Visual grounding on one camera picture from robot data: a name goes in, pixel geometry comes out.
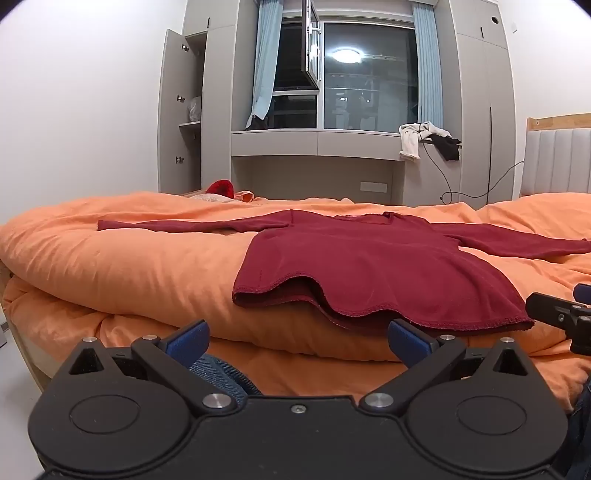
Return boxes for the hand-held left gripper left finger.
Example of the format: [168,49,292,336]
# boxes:
[68,319,235,414]

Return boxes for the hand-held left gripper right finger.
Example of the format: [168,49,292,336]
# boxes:
[360,318,533,414]

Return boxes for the dark red long-sleeve shirt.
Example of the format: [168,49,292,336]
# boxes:
[96,209,591,334]

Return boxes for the orange blanket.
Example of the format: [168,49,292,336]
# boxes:
[0,191,591,414]

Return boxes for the white padded bed headboard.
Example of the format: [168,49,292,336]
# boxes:
[519,112,591,199]

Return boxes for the beige patterned sheet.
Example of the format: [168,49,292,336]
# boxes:
[189,191,234,204]

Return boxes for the red plush item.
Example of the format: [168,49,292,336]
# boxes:
[205,180,236,200]

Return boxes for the black cloth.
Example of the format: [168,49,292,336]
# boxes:
[416,124,463,162]

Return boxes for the white cloth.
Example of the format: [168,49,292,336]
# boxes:
[398,121,452,162]

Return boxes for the grey window desk unit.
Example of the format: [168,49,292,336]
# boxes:
[229,128,463,206]

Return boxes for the grey closed wardrobe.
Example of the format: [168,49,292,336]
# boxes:
[434,0,517,204]

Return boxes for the grey wardrobe with open door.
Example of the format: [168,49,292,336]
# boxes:
[157,0,242,195]

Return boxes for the window with open sash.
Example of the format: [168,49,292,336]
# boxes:
[271,0,419,133]

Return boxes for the light blue curtain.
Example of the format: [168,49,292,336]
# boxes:
[411,2,445,128]
[245,0,284,129]

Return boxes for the black cable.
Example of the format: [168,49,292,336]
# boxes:
[421,131,526,205]

